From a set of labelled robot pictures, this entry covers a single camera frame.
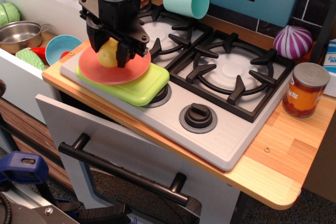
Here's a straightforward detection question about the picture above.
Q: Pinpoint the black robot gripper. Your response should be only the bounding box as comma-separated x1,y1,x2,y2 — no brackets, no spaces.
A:
79,0,149,68

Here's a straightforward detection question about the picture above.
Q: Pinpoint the yellow toy potato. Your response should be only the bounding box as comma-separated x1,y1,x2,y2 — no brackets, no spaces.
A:
98,38,118,68

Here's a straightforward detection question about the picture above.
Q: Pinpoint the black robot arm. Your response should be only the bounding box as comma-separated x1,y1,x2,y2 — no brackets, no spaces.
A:
79,0,150,68

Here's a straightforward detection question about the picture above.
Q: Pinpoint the pink plastic plate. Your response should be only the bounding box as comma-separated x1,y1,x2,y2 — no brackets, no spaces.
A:
78,47,151,84

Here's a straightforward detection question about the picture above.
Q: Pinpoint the blue plastic bowl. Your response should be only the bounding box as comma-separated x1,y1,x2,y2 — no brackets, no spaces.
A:
45,35,82,66

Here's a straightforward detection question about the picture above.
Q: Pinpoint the lime green cutting board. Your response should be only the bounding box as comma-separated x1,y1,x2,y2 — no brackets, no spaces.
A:
75,63,170,106

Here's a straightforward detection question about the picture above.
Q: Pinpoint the red toy pepper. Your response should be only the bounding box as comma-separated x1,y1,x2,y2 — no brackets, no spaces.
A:
30,47,46,60

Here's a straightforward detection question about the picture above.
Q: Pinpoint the black left stove knob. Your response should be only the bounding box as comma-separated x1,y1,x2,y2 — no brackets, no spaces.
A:
143,84,172,108

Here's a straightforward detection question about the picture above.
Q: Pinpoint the black stove knob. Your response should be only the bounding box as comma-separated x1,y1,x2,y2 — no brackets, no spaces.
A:
179,103,218,134
143,84,172,108

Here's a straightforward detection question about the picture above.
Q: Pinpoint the white toy sink unit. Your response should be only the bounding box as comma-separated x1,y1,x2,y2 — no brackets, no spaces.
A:
1,0,88,122

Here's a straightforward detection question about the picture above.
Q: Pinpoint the green toy cucumber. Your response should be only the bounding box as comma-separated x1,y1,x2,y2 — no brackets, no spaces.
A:
15,49,46,71

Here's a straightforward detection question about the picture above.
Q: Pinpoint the black left burner grate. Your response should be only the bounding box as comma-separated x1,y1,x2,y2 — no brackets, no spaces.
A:
138,5,213,69

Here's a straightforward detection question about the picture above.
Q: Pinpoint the black burner grate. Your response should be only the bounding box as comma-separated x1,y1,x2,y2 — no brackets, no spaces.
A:
170,30,294,122
138,5,213,69

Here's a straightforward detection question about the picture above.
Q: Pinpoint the teal plastic cup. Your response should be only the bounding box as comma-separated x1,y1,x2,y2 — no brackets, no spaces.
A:
163,0,210,19

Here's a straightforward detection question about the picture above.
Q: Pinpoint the white oven door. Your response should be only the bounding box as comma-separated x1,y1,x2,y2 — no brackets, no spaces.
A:
36,94,241,223

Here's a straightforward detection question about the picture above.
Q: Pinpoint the small steel pot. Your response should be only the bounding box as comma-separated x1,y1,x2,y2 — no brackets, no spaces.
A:
1,21,51,54

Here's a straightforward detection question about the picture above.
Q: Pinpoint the green toy cabbage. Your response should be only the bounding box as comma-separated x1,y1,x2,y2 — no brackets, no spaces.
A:
0,3,21,26

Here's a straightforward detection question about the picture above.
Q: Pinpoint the black right stove knob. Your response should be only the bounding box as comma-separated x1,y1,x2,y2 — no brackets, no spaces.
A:
179,103,218,134

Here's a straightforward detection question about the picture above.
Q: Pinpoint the grey toy stovetop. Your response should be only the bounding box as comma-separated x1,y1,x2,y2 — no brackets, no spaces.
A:
60,1,295,172

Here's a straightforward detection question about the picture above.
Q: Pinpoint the black right burner grate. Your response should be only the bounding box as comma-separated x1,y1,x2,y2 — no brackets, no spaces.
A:
170,30,294,122

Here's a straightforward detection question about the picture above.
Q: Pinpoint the blue clamp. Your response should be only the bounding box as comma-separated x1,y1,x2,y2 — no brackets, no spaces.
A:
1,151,49,186

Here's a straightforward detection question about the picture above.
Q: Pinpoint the purple striped toy onion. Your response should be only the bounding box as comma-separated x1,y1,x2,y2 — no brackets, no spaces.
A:
273,25,313,59

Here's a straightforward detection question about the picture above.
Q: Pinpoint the orange toy soup can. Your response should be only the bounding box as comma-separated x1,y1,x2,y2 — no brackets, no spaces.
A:
282,62,330,118

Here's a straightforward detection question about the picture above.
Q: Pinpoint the white blue milk carton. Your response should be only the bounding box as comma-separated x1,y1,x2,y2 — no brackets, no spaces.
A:
323,39,336,97

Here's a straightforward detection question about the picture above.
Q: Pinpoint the black oven door handle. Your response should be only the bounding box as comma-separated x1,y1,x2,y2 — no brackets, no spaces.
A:
58,133,190,207

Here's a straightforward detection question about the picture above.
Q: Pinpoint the black clamp handle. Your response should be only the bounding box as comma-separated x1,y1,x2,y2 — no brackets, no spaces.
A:
77,204,132,223

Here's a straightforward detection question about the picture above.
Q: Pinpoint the aluminium bracket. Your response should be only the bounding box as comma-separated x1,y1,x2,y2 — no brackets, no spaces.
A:
13,205,78,223

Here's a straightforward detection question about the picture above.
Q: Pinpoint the black braided cable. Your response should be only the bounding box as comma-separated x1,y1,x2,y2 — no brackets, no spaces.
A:
0,194,13,224

